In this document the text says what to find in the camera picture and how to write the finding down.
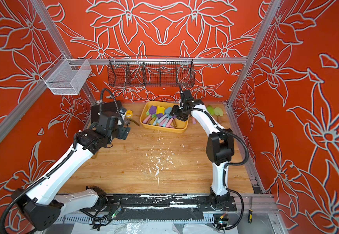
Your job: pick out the white cable duct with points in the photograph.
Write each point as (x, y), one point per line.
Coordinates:
(84, 219)

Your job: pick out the yellow shovel in box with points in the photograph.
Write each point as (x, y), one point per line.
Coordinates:
(160, 110)

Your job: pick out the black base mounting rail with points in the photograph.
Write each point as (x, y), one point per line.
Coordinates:
(200, 202)

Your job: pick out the black wire wall basket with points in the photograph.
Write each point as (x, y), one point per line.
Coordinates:
(153, 71)

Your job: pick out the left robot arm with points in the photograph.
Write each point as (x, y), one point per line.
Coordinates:
(40, 202)

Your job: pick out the yellow handled screwdriver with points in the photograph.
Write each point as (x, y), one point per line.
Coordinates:
(250, 216)

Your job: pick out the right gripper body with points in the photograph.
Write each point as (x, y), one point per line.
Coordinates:
(179, 114)

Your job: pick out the yellow tape roll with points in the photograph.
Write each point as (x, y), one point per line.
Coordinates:
(129, 114)

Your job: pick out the purple pointed shovel pink handle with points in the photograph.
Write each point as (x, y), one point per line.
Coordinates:
(150, 113)

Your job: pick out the yellow plastic storage box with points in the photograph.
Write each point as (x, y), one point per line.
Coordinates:
(175, 126)

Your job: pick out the white mesh wall basket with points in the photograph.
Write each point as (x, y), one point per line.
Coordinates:
(67, 76)

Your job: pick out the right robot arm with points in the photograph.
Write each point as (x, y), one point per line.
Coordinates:
(219, 150)

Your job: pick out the pale green shovel wooden handle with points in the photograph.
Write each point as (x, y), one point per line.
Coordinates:
(218, 113)

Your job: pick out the light blue shovel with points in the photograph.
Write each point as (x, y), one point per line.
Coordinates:
(165, 118)

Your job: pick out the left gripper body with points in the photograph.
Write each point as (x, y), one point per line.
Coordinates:
(123, 132)

